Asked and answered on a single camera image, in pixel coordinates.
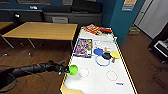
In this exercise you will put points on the green bowl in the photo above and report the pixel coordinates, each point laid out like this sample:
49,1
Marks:
73,70

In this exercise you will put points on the red orange flat package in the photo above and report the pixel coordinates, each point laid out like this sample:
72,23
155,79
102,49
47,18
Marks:
92,28

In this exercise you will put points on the black paddle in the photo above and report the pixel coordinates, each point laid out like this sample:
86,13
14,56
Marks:
106,55

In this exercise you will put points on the white paper sheet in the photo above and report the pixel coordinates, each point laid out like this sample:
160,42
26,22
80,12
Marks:
103,41

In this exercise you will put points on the black wheeled cart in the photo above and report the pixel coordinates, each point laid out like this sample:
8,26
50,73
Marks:
160,46

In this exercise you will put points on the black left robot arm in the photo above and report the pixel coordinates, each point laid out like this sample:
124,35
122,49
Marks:
26,70

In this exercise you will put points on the dark grey sofa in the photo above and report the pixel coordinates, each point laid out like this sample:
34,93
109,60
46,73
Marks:
20,15
76,15

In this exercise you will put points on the white work table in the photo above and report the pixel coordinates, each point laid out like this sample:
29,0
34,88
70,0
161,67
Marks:
96,78

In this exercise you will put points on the yellow round paddle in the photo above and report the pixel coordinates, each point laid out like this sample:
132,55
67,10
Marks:
114,54

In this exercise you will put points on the small white object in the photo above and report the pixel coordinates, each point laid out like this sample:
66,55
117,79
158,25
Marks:
33,7

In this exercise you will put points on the cardboard box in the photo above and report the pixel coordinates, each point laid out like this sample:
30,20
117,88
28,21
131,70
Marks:
134,31

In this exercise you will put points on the colourful game box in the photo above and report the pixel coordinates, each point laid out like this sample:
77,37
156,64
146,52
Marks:
82,47

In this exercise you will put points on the beige framed wall notice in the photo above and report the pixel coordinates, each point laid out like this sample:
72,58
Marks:
129,5

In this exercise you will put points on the interior glass wall window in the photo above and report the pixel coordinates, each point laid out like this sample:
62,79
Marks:
30,1

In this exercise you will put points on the red flat object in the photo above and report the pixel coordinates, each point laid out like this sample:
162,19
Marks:
105,30

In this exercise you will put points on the white double door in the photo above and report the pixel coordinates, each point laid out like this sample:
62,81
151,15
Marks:
151,16

